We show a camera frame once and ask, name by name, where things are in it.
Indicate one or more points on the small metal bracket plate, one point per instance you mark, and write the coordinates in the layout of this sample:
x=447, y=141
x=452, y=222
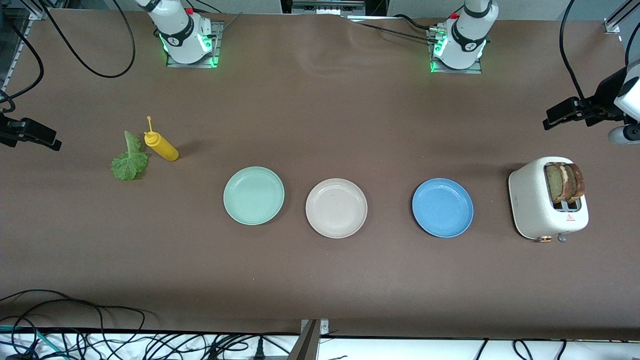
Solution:
x=324, y=327

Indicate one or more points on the brown bread slice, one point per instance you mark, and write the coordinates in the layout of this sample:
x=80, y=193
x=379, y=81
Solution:
x=576, y=182
x=554, y=182

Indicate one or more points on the blue plate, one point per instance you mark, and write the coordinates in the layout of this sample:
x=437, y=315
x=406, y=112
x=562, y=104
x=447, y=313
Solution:
x=442, y=207

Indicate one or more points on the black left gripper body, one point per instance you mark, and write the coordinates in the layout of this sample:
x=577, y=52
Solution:
x=606, y=93

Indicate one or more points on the white two-slot toaster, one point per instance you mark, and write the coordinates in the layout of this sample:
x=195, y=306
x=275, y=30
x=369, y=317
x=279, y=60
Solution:
x=530, y=200

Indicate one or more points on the grey metal base plate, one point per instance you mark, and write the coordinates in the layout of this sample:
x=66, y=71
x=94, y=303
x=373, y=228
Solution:
x=218, y=40
x=475, y=70

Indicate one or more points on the dark metal profile bar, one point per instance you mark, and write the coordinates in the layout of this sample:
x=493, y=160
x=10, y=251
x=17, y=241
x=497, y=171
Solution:
x=306, y=345

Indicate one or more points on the green lettuce leaf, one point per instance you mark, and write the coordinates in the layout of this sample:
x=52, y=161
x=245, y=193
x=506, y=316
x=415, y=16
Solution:
x=129, y=167

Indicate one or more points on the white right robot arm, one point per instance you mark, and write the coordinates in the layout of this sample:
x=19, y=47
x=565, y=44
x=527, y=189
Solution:
x=180, y=30

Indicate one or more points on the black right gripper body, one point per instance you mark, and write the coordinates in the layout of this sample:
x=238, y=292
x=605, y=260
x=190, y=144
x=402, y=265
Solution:
x=10, y=131

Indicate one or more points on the black and silver control box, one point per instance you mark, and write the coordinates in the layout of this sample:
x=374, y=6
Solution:
x=327, y=7

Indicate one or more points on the black power plug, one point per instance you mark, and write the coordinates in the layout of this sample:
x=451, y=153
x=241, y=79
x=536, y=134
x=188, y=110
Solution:
x=259, y=350

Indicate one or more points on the mint green plate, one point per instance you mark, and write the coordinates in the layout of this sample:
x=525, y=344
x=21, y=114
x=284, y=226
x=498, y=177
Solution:
x=254, y=196

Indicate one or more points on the beige plate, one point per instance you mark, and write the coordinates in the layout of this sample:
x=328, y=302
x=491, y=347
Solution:
x=336, y=208

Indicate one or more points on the yellow mustard squeeze bottle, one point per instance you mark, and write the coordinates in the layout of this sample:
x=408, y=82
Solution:
x=162, y=146

